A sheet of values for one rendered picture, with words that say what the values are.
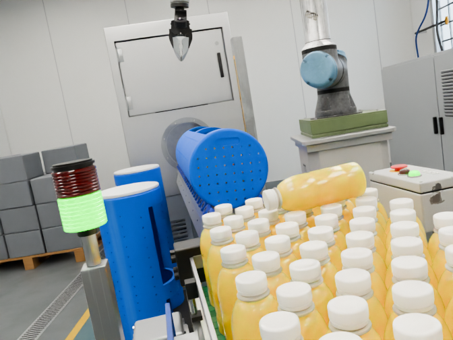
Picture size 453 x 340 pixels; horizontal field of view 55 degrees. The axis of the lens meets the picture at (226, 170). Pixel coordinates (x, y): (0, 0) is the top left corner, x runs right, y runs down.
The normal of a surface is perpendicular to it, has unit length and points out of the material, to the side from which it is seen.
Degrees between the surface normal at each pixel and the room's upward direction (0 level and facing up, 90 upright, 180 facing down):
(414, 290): 0
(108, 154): 90
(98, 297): 90
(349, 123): 90
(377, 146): 90
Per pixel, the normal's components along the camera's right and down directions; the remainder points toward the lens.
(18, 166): -0.04, 0.14
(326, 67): -0.42, 0.30
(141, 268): 0.23, 0.10
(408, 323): -0.16, -0.98
